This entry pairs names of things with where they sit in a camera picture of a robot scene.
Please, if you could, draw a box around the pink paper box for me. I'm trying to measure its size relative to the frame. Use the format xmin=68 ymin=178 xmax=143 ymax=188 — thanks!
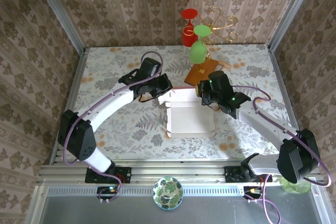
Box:
xmin=157 ymin=86 xmax=217 ymax=138

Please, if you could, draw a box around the brown wooden board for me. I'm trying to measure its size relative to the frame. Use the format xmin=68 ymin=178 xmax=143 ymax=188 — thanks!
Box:
xmin=184 ymin=59 xmax=220 ymax=87

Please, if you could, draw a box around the small wooden mallet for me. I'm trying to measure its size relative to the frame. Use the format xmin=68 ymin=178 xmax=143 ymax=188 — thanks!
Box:
xmin=215 ymin=60 xmax=232 ymax=72

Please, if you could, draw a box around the green wine glass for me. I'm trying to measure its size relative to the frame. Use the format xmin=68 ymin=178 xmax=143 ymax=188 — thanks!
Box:
xmin=189 ymin=24 xmax=212 ymax=65

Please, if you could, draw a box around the red wine glass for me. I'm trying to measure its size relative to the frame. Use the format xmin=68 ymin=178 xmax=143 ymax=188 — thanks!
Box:
xmin=181 ymin=8 xmax=198 ymax=48

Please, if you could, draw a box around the small black circuit board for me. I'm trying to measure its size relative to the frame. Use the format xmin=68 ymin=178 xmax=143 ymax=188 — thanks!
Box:
xmin=97 ymin=186 xmax=121 ymax=200
xmin=243 ymin=186 xmax=266 ymax=200

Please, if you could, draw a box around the leaf pattern bowl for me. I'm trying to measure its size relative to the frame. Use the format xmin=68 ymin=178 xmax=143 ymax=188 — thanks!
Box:
xmin=153 ymin=176 xmax=184 ymax=211

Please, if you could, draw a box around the green transparent cup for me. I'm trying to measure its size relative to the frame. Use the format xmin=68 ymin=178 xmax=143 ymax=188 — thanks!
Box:
xmin=279 ymin=176 xmax=312 ymax=195

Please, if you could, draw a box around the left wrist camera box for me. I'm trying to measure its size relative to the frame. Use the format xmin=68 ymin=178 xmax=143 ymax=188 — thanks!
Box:
xmin=140 ymin=57 xmax=162 ymax=78

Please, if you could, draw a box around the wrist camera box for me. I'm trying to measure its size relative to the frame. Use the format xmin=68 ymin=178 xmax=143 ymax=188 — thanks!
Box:
xmin=140 ymin=57 xmax=162 ymax=78
xmin=208 ymin=71 xmax=232 ymax=96

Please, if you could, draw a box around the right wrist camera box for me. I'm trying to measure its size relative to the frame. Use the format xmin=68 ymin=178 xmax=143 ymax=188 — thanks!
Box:
xmin=208 ymin=71 xmax=232 ymax=96

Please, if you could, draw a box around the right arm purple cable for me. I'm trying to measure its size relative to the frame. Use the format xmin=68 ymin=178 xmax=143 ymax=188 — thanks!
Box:
xmin=228 ymin=85 xmax=331 ymax=223

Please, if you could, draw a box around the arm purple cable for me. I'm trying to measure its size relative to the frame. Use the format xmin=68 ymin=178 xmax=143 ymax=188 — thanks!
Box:
xmin=64 ymin=51 xmax=164 ymax=202
xmin=228 ymin=85 xmax=331 ymax=223

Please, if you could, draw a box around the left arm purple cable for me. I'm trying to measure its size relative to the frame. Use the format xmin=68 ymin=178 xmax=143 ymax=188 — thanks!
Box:
xmin=64 ymin=51 xmax=164 ymax=202

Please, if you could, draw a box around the aluminium table side rail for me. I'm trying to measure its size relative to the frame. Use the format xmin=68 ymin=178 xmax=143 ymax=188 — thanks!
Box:
xmin=267 ymin=45 xmax=310 ymax=163
xmin=49 ymin=48 xmax=87 ymax=166

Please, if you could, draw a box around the gold wire glass rack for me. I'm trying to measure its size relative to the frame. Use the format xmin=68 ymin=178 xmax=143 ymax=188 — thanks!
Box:
xmin=186 ymin=7 xmax=239 ymax=59

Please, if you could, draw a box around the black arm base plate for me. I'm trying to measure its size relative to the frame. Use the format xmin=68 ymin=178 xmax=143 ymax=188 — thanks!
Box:
xmin=224 ymin=165 xmax=263 ymax=183
xmin=85 ymin=166 xmax=132 ymax=184

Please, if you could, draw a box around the aluminium front rail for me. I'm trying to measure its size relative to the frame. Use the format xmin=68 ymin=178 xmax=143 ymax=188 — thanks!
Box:
xmin=36 ymin=163 xmax=322 ymax=185

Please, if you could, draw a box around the grey slotted cable duct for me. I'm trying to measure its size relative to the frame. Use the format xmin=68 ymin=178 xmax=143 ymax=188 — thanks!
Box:
xmin=47 ymin=185 xmax=283 ymax=196

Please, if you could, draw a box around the aluminium frame post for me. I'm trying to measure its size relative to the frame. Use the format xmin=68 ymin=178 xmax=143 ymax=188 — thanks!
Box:
xmin=29 ymin=0 xmax=86 ymax=54
xmin=267 ymin=0 xmax=320 ymax=51

